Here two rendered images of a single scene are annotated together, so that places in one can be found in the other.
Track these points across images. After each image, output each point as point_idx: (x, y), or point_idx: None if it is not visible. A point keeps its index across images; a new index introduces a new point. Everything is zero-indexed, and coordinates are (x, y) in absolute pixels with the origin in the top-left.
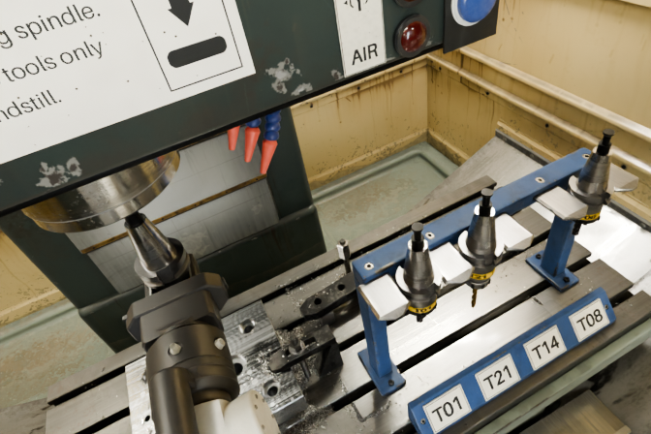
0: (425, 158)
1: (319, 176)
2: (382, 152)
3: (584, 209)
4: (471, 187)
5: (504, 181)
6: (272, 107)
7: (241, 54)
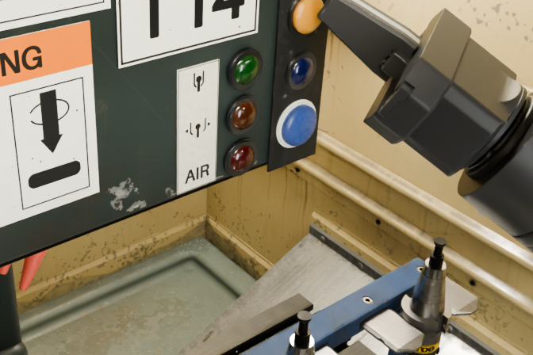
0: (203, 265)
1: (21, 295)
2: (132, 253)
3: (419, 338)
4: (277, 311)
5: (323, 303)
6: (106, 223)
7: (91, 176)
